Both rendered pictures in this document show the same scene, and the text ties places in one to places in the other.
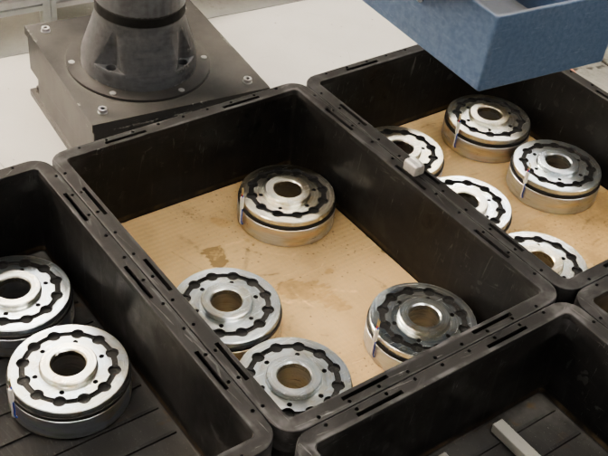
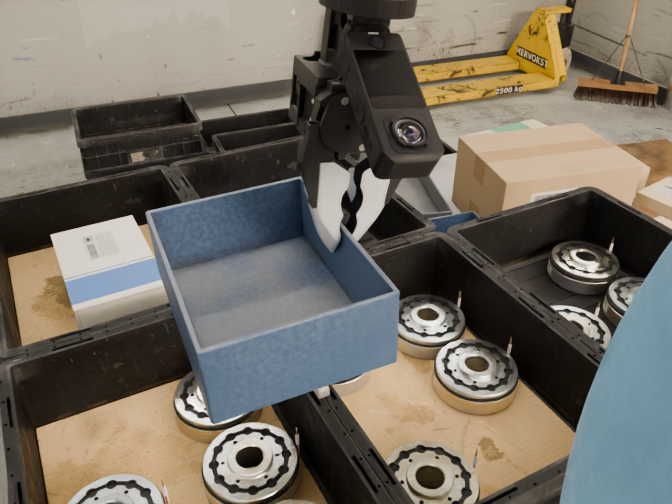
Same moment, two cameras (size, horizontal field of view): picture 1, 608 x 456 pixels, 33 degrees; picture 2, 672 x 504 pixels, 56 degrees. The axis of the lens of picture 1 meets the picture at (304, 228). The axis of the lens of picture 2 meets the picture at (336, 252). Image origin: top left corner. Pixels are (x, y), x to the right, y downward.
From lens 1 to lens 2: 1.28 m
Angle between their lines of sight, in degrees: 106
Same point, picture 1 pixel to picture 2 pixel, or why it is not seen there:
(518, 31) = (275, 198)
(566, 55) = (211, 246)
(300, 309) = (416, 396)
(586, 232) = (125, 467)
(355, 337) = (377, 373)
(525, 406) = not seen: hidden behind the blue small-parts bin
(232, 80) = not seen: outside the picture
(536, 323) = not seen: hidden behind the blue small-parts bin
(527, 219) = (175, 486)
